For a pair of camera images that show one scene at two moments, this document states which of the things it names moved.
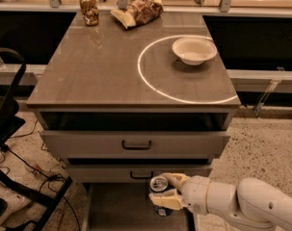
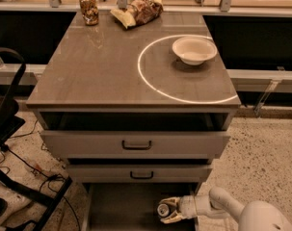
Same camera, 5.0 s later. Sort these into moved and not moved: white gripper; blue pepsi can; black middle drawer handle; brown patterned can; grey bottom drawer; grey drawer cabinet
Moved: white gripper; blue pepsi can
Not moved: black middle drawer handle; grey bottom drawer; grey drawer cabinet; brown patterned can
